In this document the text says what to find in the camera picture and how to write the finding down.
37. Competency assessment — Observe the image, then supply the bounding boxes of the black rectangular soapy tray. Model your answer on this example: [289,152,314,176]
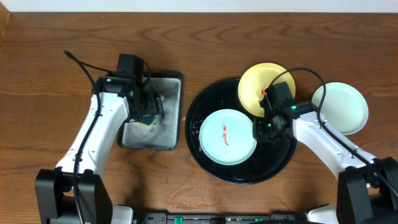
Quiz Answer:
[118,71,182,150]

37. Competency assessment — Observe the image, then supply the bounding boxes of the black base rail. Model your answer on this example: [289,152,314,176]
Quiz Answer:
[132,213,308,224]

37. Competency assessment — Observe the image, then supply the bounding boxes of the yellow plate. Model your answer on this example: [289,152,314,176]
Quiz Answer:
[238,63,286,117]

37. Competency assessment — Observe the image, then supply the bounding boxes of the green yellow scrubbing sponge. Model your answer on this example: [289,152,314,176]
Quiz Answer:
[129,115,158,127]

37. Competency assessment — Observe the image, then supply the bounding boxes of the light blue plate front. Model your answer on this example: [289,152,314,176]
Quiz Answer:
[199,109,257,166]

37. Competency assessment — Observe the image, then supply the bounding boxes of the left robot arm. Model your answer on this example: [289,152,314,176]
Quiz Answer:
[35,76,163,223]

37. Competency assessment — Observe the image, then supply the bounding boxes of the light blue plate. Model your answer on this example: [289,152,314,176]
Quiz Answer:
[321,82,369,135]
[199,109,257,166]

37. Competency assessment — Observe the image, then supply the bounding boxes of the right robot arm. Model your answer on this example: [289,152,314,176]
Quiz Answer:
[254,103,397,223]

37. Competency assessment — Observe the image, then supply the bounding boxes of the round black serving tray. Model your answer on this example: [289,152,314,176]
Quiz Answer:
[185,78,297,185]

